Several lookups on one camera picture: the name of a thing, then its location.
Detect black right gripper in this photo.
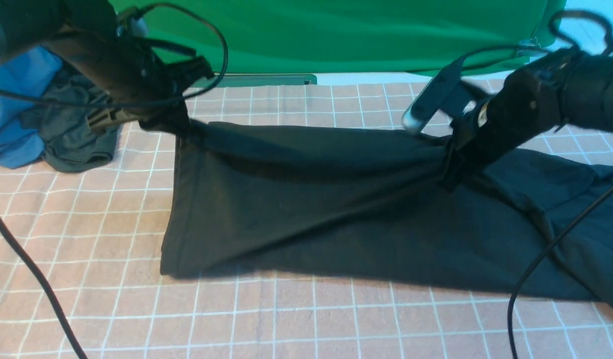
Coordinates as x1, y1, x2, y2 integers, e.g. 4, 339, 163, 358
439, 70, 564, 191

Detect green backdrop cloth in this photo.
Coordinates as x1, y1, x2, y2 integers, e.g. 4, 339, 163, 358
109, 0, 566, 76

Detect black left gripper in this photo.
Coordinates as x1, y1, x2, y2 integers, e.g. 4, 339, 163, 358
47, 33, 214, 133

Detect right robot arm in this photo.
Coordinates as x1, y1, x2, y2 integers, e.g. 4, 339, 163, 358
440, 48, 613, 191

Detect gray long-sleeved shirt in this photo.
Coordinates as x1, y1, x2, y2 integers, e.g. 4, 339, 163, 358
160, 121, 613, 293

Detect dark gray crumpled garment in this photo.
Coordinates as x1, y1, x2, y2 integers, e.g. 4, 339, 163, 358
19, 64, 121, 173

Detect blue garment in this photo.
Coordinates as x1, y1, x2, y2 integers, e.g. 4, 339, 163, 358
0, 47, 62, 169

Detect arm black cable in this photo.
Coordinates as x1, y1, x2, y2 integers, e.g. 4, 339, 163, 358
443, 10, 613, 359
0, 2, 229, 359

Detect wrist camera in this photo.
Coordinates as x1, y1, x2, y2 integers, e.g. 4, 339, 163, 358
402, 64, 486, 135
116, 6, 149, 38

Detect metal binder clip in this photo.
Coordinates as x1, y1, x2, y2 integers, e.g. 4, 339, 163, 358
517, 38, 541, 57

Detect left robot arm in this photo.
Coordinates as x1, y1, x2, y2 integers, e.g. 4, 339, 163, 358
0, 0, 228, 136

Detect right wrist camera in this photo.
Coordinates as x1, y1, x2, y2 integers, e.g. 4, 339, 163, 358
402, 64, 486, 135

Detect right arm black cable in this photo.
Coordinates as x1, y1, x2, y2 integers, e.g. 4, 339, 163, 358
443, 10, 613, 359

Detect pink checkered tablecloth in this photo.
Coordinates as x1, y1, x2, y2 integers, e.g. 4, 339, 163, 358
0, 74, 613, 359

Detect green metal bar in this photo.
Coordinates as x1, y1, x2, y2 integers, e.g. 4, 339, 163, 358
217, 74, 317, 88

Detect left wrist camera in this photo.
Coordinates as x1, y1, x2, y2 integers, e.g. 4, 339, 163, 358
116, 6, 149, 38

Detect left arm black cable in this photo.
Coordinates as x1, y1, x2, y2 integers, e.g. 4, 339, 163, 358
0, 2, 229, 359

